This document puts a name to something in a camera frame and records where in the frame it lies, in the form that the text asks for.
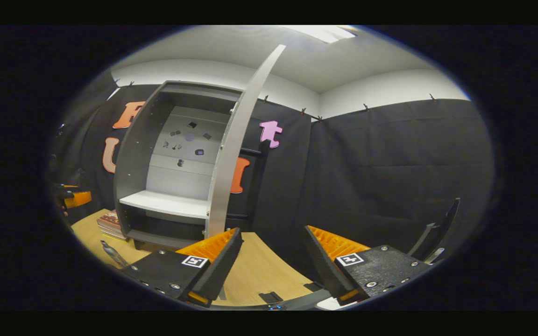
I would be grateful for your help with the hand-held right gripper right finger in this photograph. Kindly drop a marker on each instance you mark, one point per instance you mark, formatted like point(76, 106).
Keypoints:
point(327, 270)

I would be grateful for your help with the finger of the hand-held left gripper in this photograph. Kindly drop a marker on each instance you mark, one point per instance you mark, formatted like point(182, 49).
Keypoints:
point(78, 199)
point(66, 187)

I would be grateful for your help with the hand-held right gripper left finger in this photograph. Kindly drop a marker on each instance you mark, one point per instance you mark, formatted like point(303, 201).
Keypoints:
point(220, 273)

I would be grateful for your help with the small plastic bottle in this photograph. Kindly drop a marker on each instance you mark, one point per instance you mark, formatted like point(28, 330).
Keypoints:
point(115, 255)

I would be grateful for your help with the grey cabinet door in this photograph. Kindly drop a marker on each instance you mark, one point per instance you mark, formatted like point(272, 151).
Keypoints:
point(231, 163)

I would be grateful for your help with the dark grey cabinet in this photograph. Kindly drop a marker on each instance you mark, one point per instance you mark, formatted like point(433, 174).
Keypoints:
point(133, 163)

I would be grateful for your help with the white cabinet shelf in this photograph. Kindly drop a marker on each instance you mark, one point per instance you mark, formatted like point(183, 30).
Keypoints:
point(166, 204)

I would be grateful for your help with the stack of books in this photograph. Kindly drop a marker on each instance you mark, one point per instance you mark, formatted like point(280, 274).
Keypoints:
point(110, 224)

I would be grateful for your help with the small black object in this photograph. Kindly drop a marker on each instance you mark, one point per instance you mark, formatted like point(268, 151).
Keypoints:
point(271, 297)

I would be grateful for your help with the black backdrop cloth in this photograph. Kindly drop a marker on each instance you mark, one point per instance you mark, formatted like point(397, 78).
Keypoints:
point(390, 177)

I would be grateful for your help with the black chair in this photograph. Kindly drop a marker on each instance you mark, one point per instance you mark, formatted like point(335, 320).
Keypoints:
point(439, 233)

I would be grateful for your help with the large ceiling light panel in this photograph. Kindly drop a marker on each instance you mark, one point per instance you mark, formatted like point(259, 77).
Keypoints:
point(320, 33)

